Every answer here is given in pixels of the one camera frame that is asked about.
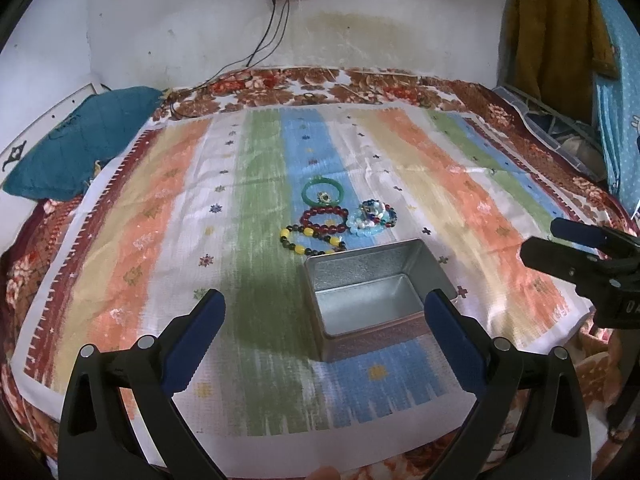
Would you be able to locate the silver metal tin box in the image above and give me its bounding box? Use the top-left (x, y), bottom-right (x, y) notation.
top-left (300, 240), bottom-right (457, 362)

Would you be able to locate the teal pillow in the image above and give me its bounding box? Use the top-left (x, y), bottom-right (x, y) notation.
top-left (3, 86), bottom-right (163, 202)

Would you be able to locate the mustard brown hanging garment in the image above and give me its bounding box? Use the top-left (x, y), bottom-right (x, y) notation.
top-left (506, 0), bottom-right (618, 124)

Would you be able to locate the blue dotted hanging cloth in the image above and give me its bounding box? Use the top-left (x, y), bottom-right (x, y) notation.
top-left (596, 0), bottom-right (639, 220)

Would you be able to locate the black cable right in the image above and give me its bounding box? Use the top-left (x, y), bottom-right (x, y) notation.
top-left (244, 0), bottom-right (292, 68)

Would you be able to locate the multicolour bead bracelet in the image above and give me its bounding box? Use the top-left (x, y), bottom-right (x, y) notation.
top-left (359, 198), bottom-right (400, 229)

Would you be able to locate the green jade bangle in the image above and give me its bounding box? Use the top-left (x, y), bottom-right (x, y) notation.
top-left (300, 177), bottom-right (345, 207)

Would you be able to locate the dark red bead bracelet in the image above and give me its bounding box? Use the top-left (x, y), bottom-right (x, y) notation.
top-left (298, 206), bottom-right (350, 239)

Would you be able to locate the striped colourful woven mat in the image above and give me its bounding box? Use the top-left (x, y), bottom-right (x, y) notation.
top-left (11, 104), bottom-right (599, 477)

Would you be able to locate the black cable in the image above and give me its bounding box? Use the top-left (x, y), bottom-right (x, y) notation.
top-left (196, 0), bottom-right (279, 92)
top-left (244, 0), bottom-right (292, 68)

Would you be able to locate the black cable left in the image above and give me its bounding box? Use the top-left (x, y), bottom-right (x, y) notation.
top-left (196, 0), bottom-right (279, 92)

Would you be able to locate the yellow black bead bracelet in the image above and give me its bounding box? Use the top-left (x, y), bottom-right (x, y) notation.
top-left (278, 223), bottom-right (347, 257)

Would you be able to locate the white decorated board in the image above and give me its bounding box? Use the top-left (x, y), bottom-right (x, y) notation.
top-left (1, 78), bottom-right (111, 182)

